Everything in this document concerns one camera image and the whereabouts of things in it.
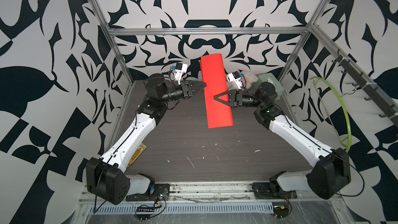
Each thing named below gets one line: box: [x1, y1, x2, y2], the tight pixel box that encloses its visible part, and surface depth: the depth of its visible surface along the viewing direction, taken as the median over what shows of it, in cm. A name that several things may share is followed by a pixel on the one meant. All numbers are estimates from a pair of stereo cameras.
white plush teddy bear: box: [240, 70, 259, 91], surface depth 114 cm
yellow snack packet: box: [127, 142, 147, 167], surface depth 88 cm
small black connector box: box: [273, 205, 289, 219], surface depth 73 cm
